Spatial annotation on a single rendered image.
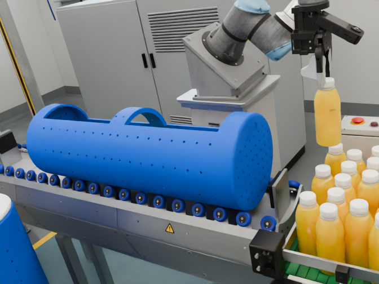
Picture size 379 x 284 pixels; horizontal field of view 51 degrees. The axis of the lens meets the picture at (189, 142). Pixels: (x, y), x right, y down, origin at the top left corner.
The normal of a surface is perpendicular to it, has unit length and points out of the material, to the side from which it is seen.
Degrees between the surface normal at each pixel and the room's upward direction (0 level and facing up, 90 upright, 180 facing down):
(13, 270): 90
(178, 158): 65
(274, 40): 78
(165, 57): 90
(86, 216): 70
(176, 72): 90
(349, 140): 90
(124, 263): 0
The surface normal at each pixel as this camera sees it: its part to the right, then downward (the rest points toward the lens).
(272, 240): -0.18, -0.89
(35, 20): 0.79, 0.12
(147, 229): -0.55, 0.12
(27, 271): 0.96, -0.07
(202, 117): -0.59, 0.44
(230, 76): 0.46, -0.58
